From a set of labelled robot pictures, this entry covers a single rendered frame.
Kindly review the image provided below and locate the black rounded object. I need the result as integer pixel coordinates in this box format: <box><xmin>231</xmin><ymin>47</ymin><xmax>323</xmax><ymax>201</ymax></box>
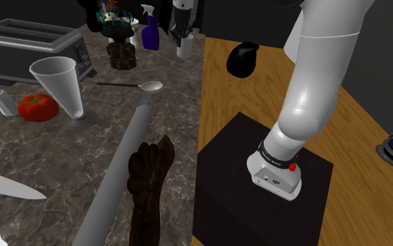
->
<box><xmin>225</xmin><ymin>41</ymin><xmax>260</xmax><ymax>80</ymax></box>

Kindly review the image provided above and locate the purple spray bottle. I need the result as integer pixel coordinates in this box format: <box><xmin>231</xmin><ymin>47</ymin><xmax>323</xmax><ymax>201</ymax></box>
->
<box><xmin>140</xmin><ymin>3</ymin><xmax>161</xmax><ymax>52</ymax></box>

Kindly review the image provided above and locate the dark brown wooden fist sculpture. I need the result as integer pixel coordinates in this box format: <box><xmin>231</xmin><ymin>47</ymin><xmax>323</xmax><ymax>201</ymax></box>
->
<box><xmin>126</xmin><ymin>134</ymin><xmax>176</xmax><ymax>246</ymax></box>

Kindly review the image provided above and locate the grey two-slot toaster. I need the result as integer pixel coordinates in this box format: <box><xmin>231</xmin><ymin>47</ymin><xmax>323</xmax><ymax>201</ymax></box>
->
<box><xmin>0</xmin><ymin>18</ymin><xmax>98</xmax><ymax>87</ymax></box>

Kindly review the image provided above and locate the white cone-shaped vase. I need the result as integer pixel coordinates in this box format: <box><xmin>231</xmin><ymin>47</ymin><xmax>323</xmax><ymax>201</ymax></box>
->
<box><xmin>29</xmin><ymin>56</ymin><xmax>98</xmax><ymax>132</ymax></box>

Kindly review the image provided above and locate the white slender cup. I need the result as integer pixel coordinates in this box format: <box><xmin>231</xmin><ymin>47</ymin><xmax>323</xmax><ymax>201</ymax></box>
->
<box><xmin>129</xmin><ymin>17</ymin><xmax>140</xmax><ymax>49</ymax></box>

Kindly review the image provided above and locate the black robot stand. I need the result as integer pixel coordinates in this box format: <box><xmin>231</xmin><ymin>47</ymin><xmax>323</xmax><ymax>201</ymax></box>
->
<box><xmin>191</xmin><ymin>111</ymin><xmax>335</xmax><ymax>246</ymax></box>

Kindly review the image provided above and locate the silver knife blade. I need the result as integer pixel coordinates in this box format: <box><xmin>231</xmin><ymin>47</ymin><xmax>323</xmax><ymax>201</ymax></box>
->
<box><xmin>0</xmin><ymin>171</ymin><xmax>47</xmax><ymax>201</ymax></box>

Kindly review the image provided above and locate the brown stacked ornament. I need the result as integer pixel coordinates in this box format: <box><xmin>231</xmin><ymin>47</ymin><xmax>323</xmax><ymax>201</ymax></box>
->
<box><xmin>105</xmin><ymin>41</ymin><xmax>138</xmax><ymax>72</ymax></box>

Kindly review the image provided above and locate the silver spoon with black handle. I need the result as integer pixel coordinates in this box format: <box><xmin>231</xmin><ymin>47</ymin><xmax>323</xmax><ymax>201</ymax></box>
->
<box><xmin>96</xmin><ymin>80</ymin><xmax>164</xmax><ymax>94</ymax></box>

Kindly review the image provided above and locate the small white shaker bottle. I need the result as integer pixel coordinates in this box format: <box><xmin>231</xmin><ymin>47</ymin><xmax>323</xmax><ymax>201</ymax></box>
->
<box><xmin>0</xmin><ymin>83</ymin><xmax>20</xmax><ymax>117</ymax></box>

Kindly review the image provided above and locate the black and teal ornament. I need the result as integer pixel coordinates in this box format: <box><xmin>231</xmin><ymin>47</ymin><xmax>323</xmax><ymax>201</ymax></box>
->
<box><xmin>95</xmin><ymin>0</ymin><xmax>136</xmax><ymax>44</ymax></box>

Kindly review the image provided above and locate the red tomato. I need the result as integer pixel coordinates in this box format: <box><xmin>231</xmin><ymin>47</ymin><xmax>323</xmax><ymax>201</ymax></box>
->
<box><xmin>17</xmin><ymin>93</ymin><xmax>60</xmax><ymax>123</ymax></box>

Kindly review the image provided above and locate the long grey cylinder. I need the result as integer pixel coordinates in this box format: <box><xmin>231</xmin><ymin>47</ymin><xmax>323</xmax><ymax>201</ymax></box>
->
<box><xmin>71</xmin><ymin>103</ymin><xmax>154</xmax><ymax>246</ymax></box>

